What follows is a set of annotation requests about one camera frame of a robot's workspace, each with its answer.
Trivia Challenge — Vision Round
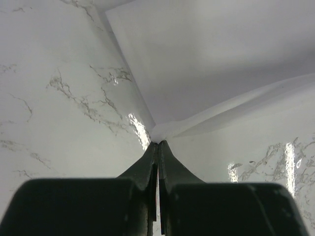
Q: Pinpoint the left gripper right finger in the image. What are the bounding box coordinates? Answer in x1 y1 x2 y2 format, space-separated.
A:
158 141 308 236

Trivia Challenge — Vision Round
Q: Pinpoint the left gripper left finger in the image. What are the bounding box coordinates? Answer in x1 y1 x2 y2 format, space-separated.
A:
0 143 158 236

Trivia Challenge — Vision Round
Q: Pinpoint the white t shirt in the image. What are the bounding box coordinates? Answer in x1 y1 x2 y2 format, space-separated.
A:
95 0 315 142

